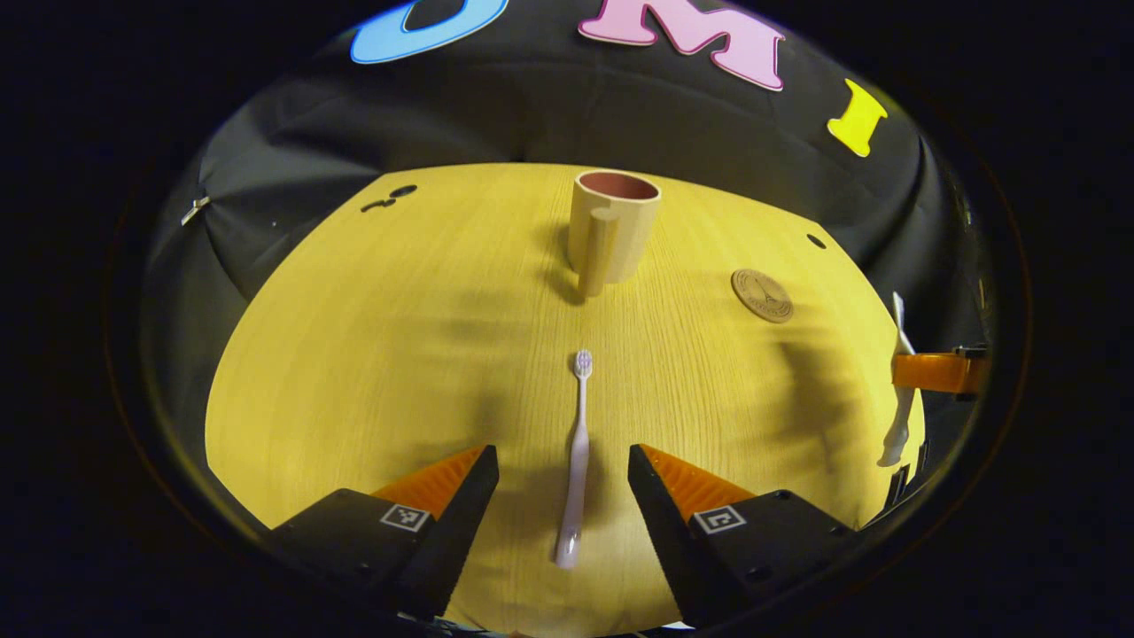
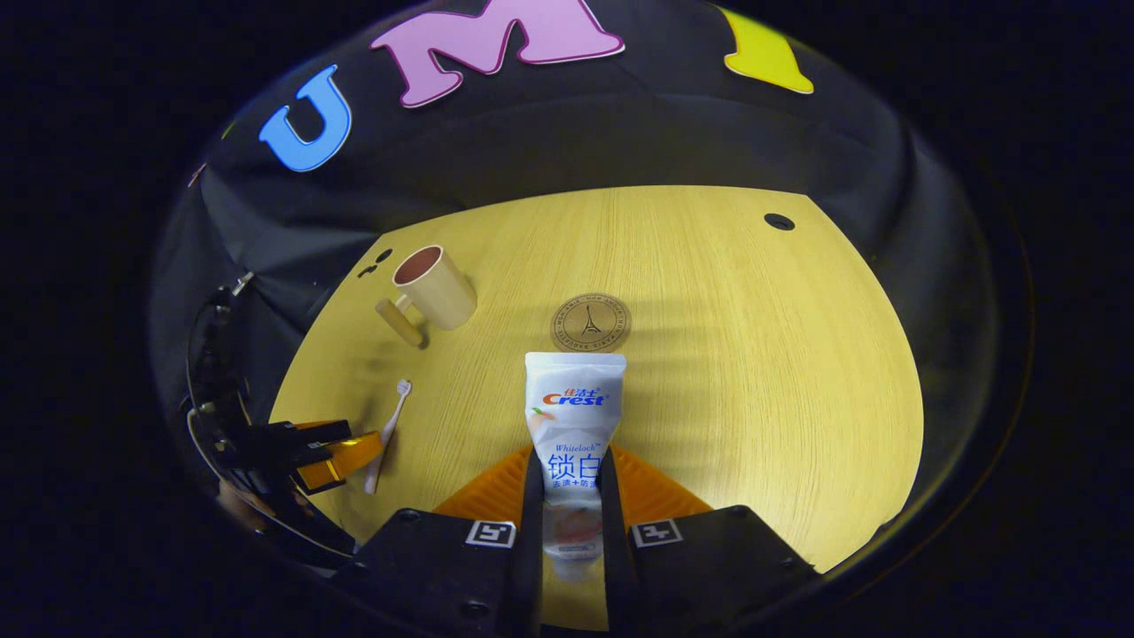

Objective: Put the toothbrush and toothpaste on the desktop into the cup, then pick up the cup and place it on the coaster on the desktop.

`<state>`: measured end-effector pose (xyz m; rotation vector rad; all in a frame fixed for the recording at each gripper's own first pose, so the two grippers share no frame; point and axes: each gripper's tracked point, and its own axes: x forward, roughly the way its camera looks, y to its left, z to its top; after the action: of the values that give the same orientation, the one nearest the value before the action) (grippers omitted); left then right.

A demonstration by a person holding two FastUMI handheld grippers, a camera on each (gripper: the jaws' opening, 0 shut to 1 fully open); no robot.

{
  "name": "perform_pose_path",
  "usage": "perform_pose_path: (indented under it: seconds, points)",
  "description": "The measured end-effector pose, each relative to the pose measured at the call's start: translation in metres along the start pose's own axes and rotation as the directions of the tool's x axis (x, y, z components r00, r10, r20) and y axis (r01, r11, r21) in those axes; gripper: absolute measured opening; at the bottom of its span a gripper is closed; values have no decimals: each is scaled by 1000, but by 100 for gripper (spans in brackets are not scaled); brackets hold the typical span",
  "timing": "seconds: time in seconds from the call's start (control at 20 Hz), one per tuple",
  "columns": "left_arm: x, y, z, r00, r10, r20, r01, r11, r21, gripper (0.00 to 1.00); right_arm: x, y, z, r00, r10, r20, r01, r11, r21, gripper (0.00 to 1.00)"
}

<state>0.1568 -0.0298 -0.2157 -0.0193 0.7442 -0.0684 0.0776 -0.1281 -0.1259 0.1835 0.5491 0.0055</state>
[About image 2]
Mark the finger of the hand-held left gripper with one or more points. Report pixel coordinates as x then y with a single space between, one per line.
310 432
350 456

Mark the white toothpaste tube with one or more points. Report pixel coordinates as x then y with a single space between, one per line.
576 416

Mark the round brown coaster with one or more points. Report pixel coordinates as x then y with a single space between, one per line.
591 323

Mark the white toothbrush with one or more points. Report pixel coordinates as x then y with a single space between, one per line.
394 421

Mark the black backdrop cloth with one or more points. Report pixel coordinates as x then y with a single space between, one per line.
620 142

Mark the silver cloth clip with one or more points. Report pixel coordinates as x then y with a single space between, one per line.
242 283

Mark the beige cup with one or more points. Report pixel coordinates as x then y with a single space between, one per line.
443 297

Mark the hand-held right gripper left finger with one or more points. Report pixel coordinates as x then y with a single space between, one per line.
530 567

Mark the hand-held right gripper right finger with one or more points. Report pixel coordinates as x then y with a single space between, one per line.
616 567

